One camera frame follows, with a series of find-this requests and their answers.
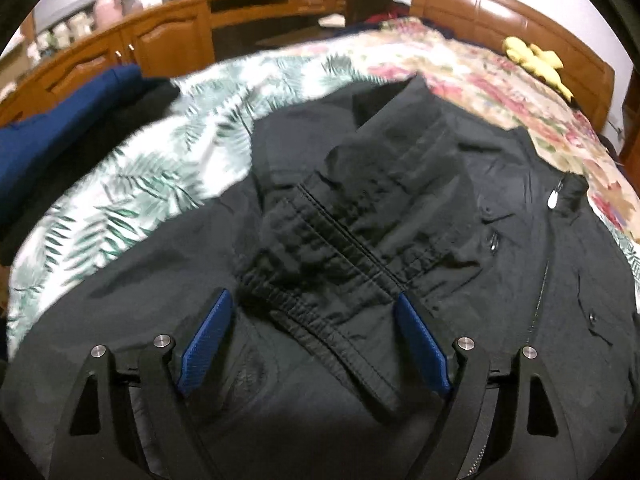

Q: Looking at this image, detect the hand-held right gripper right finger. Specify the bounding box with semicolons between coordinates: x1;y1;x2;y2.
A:
392;292;588;480

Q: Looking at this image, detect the large black garment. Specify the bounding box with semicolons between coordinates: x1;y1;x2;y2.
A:
0;74;640;480

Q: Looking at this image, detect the wooden bed headboard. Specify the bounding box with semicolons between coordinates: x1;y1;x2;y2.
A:
410;0;616;131

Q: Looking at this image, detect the leaf print bed sheet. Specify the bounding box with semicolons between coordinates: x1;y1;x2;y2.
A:
7;52;640;356

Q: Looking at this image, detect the wooden desk with cabinets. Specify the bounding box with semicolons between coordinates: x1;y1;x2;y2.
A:
0;0;351;128

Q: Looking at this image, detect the pink vase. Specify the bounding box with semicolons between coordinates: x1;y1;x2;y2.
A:
94;0;123;28

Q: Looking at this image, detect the floral quilt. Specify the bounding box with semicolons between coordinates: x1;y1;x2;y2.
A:
295;16;640;246

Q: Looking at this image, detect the row of white jars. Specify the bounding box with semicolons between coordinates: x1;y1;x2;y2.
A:
25;0;281;61

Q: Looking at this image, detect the dark red cloth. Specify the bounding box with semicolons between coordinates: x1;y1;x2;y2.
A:
365;2;416;26

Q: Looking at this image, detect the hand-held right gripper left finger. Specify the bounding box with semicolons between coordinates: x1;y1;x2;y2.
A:
50;287;236;480

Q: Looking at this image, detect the yellow plush toy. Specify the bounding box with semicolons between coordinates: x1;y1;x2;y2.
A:
502;36;573;98

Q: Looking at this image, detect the blue cloth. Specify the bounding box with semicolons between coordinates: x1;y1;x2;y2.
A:
0;65;146;231

